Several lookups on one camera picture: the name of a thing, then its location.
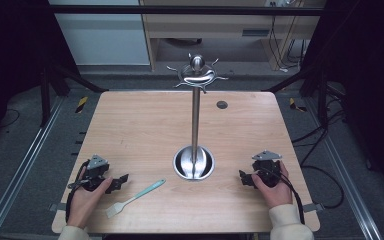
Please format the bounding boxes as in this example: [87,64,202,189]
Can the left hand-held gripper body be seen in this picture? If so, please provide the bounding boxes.
[67,154,113,193]

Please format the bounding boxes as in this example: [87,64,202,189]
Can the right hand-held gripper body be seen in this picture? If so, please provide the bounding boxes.
[251,149,283,189]

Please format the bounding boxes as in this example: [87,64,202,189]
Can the person's right hand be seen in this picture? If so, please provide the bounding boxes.
[251,160,294,210]

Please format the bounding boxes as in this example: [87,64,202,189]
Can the person's left hand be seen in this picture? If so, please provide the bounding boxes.
[67,166,114,230]

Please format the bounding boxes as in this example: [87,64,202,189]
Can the yellow black striped tape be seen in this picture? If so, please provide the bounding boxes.
[288,97,308,114]
[75,96,90,115]

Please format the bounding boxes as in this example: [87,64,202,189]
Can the steel utensil stand with hooks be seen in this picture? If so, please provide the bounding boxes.
[166,53,230,182]

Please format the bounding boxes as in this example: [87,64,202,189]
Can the white cabinet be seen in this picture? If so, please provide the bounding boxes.
[48,0,151,66]

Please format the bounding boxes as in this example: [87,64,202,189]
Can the light wooden desk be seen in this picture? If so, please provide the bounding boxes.
[139,0,327,72]

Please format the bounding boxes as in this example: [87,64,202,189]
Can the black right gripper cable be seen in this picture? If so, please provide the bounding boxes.
[259,166,306,225]

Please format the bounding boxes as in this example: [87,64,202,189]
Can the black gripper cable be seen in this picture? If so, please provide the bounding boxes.
[259,166,306,225]
[64,159,91,224]

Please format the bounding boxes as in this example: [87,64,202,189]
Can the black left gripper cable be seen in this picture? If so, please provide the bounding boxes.
[64,159,91,224]

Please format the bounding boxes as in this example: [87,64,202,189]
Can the grey table bracket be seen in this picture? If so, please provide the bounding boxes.
[48,202,67,213]
[302,202,325,214]

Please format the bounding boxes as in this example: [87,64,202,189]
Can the black floor cables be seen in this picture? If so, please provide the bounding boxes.
[291,109,346,211]

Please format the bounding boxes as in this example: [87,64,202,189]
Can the aluminium floor rail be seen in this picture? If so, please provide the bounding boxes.
[0,96,65,240]
[304,96,384,240]

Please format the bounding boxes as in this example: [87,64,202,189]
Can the black frame strut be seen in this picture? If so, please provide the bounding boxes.
[262,62,330,128]
[39,62,110,128]

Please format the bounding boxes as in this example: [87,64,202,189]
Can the thin black floor cable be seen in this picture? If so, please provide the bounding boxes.
[0,108,21,130]

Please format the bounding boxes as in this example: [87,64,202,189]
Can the black cables under desk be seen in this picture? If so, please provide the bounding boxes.
[267,14,310,73]

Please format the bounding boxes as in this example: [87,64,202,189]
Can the black horizontal frame bar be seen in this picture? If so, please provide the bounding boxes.
[48,5,325,16]

